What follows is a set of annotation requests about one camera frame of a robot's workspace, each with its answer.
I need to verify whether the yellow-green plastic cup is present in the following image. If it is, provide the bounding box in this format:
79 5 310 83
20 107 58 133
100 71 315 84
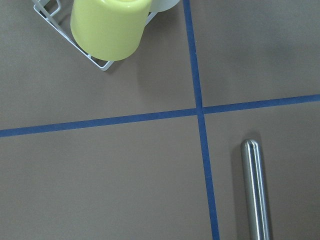
70 0 153 62

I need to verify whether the white plastic cup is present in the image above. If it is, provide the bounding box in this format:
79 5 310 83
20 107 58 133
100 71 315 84
149 0 180 13

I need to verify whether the stainless steel muddler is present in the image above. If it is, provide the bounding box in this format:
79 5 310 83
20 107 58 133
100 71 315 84
241 139 272 240

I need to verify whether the white wire cup rack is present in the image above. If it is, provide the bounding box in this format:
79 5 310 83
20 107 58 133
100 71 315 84
33 0 158 72

